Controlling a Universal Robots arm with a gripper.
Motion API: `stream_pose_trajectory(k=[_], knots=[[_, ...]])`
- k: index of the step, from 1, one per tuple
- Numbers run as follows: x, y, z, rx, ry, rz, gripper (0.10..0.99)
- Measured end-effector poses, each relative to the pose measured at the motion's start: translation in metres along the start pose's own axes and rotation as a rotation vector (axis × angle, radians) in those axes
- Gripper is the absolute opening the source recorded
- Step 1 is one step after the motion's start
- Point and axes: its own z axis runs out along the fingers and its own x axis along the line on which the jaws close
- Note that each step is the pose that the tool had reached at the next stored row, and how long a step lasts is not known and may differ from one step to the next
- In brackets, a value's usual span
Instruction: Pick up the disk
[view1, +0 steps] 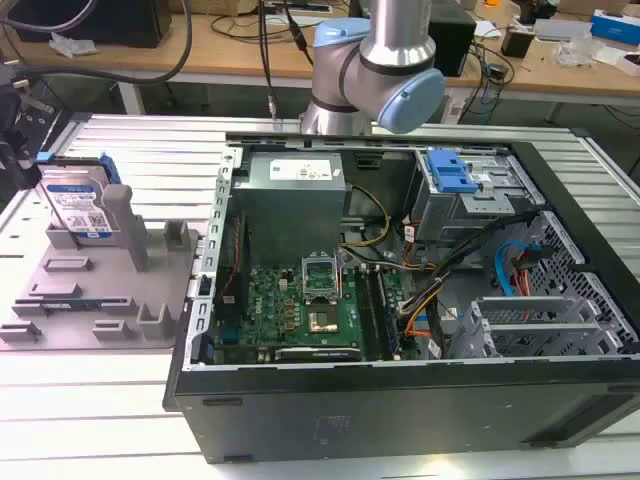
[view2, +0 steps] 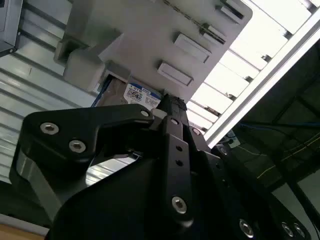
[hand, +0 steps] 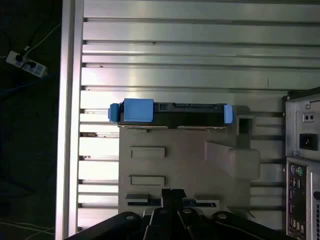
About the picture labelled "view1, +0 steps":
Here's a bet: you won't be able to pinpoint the blue white cardboard box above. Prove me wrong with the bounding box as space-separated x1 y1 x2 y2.
589 8 640 41

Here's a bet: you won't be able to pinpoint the blue SATA wire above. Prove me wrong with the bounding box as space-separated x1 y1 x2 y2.
493 239 542 301

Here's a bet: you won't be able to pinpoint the thick grey cable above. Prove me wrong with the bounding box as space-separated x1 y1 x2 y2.
0 0 194 86

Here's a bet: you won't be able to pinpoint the socket cover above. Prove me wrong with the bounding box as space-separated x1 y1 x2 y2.
298 253 341 306

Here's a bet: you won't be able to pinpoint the RAM slot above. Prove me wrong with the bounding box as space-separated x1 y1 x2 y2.
374 267 401 362
353 265 380 362

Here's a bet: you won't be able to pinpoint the grey parts rack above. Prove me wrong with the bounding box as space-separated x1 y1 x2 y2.
0 184 204 351

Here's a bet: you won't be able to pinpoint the grey power supply unit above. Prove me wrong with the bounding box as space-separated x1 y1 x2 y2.
231 152 347 271

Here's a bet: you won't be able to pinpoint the yellow black power wires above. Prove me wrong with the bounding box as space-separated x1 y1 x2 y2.
338 184 392 249

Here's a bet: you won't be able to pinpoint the square chipset chip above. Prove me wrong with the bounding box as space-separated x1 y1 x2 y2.
306 309 341 335

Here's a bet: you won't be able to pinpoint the orange SATA wire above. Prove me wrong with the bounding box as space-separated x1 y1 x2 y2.
514 249 534 321

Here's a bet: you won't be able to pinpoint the silver expansion slot bracket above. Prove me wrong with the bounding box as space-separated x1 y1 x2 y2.
452 295 626 359

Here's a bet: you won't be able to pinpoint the black device with plugs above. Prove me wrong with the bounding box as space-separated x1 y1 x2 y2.
0 62 56 189

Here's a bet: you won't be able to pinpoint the clear plastic bag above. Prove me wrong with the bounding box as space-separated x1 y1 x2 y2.
48 32 97 59

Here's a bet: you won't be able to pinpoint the hard disk in blue carrier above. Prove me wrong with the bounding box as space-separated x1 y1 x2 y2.
35 151 124 242

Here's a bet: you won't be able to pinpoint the RAM stick on rack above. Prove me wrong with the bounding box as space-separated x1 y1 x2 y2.
14 298 129 310

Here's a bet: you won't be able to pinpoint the black expansion slot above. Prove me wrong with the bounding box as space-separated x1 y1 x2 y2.
274 347 361 362

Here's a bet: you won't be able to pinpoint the blue drive bay latch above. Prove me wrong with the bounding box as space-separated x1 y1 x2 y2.
426 148 477 197

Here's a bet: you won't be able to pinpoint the black box on desk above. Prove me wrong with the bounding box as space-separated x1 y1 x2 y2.
427 8 477 78

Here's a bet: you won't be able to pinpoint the silver drive cage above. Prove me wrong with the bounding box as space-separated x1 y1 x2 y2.
407 148 546 241

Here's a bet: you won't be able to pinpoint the black monitor base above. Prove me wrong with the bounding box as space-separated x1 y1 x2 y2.
7 0 174 50

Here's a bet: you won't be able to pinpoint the black open PC case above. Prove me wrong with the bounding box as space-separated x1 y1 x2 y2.
163 130 640 465

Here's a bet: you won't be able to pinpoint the wooden desk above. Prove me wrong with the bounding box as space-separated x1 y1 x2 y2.
0 9 640 107

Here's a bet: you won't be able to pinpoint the thin black hanging cable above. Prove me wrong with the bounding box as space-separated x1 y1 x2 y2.
256 0 279 121

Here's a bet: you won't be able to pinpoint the small dark brown box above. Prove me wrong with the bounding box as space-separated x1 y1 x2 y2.
501 27 536 57

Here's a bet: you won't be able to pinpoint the green motherboard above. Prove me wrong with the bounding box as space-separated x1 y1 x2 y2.
213 259 401 364

